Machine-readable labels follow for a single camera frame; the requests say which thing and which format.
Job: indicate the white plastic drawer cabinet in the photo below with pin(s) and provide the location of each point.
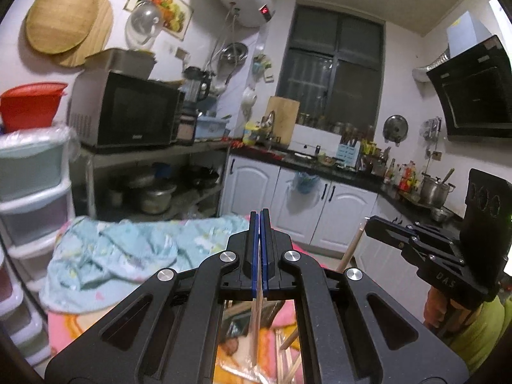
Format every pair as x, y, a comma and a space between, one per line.
32, 192

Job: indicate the hanging pot lid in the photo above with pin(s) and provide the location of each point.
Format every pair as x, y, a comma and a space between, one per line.
395, 128

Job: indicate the metal shelf rack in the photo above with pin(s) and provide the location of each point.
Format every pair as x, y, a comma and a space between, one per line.
160, 152

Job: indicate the pink printed blanket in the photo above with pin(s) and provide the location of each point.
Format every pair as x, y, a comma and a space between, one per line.
64, 328

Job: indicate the wall-mounted small holder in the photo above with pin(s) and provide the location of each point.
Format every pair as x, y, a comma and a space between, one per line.
263, 68

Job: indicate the yellow detergent bottle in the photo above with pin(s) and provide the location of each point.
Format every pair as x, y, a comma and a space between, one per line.
251, 134

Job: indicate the wall outlet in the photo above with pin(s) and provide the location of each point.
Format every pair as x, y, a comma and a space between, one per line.
182, 52

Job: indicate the row of condiment bottles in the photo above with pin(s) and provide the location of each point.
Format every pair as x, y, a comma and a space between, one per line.
402, 176

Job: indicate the silver exhaust duct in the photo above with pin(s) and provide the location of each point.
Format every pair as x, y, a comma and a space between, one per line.
430, 68

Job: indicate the long wooden chopstick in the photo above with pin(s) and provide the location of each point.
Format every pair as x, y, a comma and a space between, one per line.
291, 368
256, 328
288, 338
348, 250

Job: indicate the row of glass jars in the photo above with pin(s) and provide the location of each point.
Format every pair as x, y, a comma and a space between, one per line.
314, 120

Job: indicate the black range hood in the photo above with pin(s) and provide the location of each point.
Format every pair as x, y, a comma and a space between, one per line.
472, 96

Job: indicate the blue plastic bag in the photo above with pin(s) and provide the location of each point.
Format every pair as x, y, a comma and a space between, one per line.
306, 182

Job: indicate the fruit wall poster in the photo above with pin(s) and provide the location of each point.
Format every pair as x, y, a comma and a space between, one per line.
172, 8

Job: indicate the light blue knife block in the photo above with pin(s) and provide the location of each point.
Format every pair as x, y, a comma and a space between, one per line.
348, 154

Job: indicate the dark framed window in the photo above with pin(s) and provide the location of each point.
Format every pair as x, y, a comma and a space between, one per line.
332, 68

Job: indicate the round wooden boards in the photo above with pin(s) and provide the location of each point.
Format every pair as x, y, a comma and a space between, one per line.
60, 16

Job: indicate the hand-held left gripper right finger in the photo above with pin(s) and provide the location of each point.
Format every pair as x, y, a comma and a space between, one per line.
264, 248

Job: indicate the person's right hand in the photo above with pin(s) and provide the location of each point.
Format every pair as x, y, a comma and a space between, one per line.
436, 310

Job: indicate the red plastic basin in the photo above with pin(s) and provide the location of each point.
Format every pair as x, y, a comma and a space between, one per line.
28, 106

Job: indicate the hanging steel colander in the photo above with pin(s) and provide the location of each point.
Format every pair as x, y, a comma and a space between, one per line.
234, 52

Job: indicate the white kitchen cabinets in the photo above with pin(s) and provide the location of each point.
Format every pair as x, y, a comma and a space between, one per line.
256, 192

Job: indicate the light blue printed blanket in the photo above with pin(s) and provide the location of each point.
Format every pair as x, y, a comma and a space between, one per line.
120, 252

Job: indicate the round wooden board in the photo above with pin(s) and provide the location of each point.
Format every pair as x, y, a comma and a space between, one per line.
102, 36

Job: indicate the black microwave oven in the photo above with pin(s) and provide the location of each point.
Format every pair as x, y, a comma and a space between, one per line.
128, 110

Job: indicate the steel stockpot with ladle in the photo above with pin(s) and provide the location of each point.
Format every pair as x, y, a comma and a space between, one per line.
436, 190

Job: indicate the person's green jacket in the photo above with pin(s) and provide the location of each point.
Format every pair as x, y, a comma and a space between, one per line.
484, 332

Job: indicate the light blue dish box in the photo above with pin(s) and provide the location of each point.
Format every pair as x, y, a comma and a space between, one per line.
212, 128

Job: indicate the dark wok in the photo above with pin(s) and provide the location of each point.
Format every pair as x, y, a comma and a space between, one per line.
206, 176

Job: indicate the small counter bowl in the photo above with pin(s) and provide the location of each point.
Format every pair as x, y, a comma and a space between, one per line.
328, 161

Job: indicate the black blender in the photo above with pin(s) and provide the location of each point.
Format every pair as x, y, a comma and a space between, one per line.
195, 88

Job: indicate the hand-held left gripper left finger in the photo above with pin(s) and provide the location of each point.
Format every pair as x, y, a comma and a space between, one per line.
252, 248

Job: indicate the wooden cutting board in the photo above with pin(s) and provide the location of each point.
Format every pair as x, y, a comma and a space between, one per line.
286, 116

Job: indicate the clear dome cover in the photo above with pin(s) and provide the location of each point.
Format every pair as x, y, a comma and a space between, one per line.
144, 24

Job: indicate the hanging utensil rack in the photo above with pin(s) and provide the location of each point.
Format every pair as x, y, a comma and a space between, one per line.
431, 128

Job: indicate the steel cooking pot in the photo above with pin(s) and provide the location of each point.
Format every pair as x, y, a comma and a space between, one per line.
156, 200

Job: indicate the metal faucet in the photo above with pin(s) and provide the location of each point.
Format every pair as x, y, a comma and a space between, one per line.
271, 128

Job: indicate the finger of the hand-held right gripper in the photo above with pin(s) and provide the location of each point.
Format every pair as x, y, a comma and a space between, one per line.
384, 230
444, 238

